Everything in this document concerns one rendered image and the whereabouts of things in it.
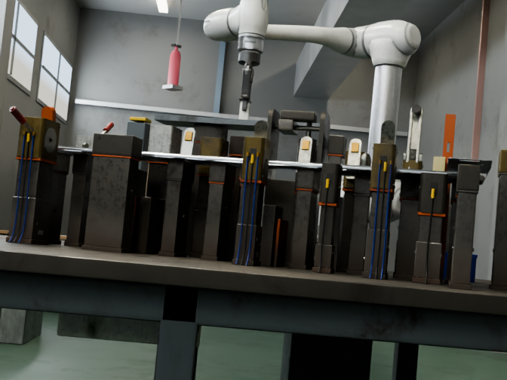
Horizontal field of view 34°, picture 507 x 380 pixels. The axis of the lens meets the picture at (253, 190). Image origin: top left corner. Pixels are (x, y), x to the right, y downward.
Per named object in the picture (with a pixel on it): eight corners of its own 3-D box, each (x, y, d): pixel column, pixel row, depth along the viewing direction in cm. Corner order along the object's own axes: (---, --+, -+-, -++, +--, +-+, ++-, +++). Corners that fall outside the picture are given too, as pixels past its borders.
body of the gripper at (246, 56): (240, 55, 285) (237, 81, 284) (238, 49, 276) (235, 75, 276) (261, 56, 284) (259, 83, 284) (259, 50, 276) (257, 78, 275)
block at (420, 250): (410, 283, 203) (419, 170, 205) (412, 283, 215) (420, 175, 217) (440, 286, 202) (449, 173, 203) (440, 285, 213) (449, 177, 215)
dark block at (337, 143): (316, 268, 253) (328, 134, 256) (320, 268, 260) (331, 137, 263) (333, 270, 252) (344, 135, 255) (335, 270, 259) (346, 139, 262)
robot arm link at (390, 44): (368, 225, 314) (415, 228, 298) (340, 220, 303) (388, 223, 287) (385, 29, 320) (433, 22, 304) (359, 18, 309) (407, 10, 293)
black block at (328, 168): (309, 273, 212) (319, 160, 214) (314, 273, 222) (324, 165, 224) (329, 275, 211) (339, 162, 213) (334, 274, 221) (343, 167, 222)
